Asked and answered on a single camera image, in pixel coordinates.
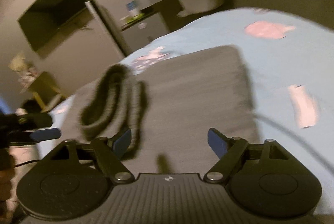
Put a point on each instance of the green packet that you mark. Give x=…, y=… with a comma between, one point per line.
x=131, y=19

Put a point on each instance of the blue printed bed sheet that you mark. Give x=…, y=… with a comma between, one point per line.
x=276, y=62

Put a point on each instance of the white flower bouquet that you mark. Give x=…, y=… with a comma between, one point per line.
x=22, y=70

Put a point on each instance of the blue label water bottle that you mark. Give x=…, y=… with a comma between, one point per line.
x=132, y=9

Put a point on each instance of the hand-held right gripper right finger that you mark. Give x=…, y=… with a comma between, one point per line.
x=216, y=141

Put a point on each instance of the grey pants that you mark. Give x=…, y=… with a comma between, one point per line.
x=195, y=98

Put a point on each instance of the pink cloth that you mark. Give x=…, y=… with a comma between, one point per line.
x=23, y=152

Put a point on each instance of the wooden side table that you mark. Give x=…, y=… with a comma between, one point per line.
x=44, y=88

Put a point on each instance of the wall television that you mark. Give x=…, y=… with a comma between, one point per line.
x=54, y=12

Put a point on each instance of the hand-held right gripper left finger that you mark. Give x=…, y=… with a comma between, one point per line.
x=122, y=141

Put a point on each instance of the grey low cabinet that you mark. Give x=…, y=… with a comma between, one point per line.
x=148, y=30

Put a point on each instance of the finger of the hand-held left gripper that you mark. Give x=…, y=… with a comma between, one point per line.
x=47, y=134
x=36, y=119

